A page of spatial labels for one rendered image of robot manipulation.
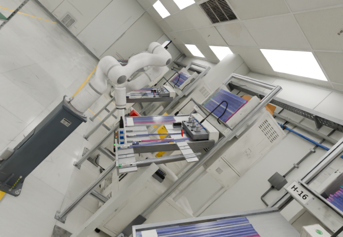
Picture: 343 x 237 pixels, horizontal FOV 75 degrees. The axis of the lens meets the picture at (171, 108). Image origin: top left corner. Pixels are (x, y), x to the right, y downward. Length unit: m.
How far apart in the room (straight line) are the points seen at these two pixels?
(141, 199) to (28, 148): 0.91
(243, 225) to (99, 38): 9.76
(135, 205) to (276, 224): 1.14
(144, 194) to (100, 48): 8.89
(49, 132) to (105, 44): 8.87
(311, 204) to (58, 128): 1.46
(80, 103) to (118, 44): 8.84
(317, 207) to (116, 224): 1.48
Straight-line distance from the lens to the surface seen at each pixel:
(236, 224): 1.15
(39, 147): 1.71
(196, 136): 1.82
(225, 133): 1.83
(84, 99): 1.56
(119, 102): 1.76
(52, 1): 10.70
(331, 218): 1.20
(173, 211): 2.11
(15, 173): 1.85
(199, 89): 3.25
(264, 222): 1.22
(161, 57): 1.64
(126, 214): 2.04
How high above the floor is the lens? 1.22
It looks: 2 degrees down
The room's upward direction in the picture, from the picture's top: 46 degrees clockwise
